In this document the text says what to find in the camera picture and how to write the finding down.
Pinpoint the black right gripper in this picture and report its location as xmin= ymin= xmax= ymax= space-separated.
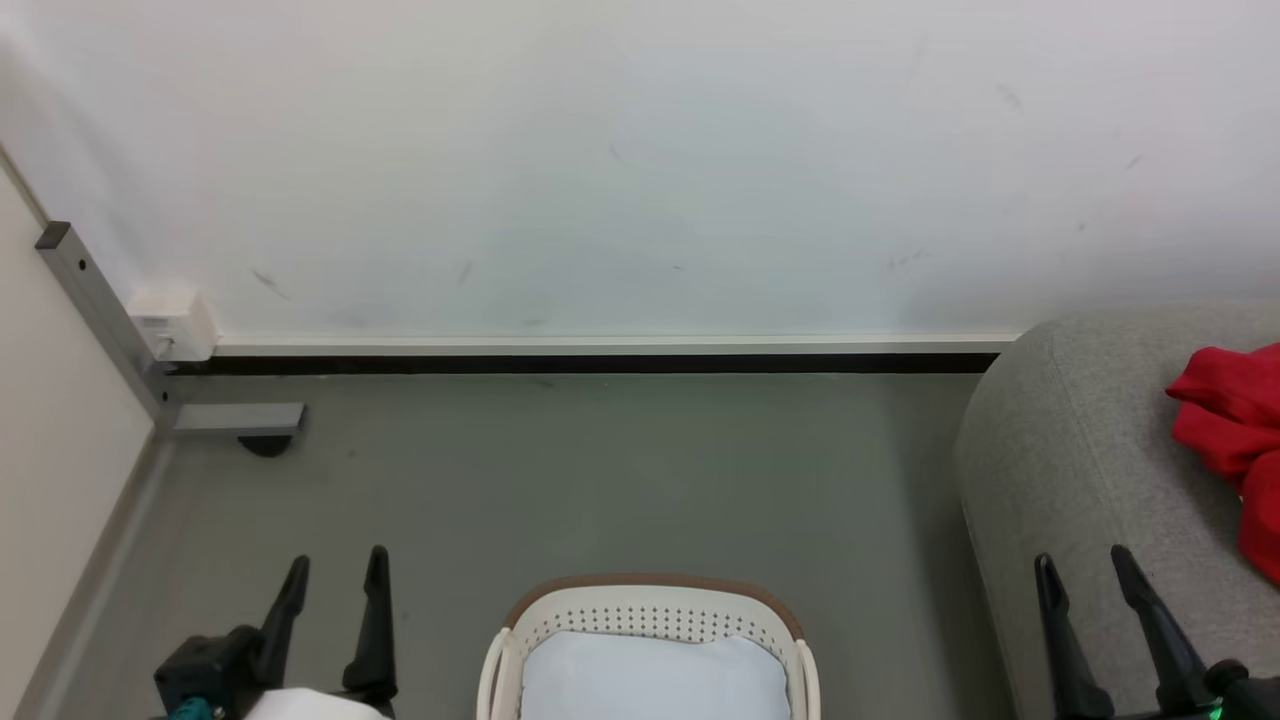
xmin=1034 ymin=544 xmax=1280 ymax=720

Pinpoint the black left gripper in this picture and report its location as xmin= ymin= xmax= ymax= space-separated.
xmin=153 ymin=545 xmax=399 ymax=720

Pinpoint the red clothing item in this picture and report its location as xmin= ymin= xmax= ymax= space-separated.
xmin=1164 ymin=342 xmax=1280 ymax=587

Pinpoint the white laundry basket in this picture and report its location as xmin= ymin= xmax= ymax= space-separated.
xmin=476 ymin=573 xmax=823 ymax=720

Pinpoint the grey fabric sofa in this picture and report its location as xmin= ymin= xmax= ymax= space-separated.
xmin=952 ymin=303 xmax=1280 ymax=720

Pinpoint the white cloth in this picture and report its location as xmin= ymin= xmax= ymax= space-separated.
xmin=519 ymin=631 xmax=794 ymax=720

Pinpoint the black and white baseboard strip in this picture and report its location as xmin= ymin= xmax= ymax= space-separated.
xmin=165 ymin=333 xmax=1022 ymax=377

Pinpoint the grey metal foot bracket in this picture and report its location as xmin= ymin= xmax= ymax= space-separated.
xmin=171 ymin=402 xmax=306 ymax=439

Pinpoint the white wall outlet box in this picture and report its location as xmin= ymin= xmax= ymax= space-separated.
xmin=127 ymin=289 xmax=220 ymax=362

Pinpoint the grey metal frame post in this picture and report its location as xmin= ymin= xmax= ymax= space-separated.
xmin=35 ymin=221 xmax=182 ymax=434

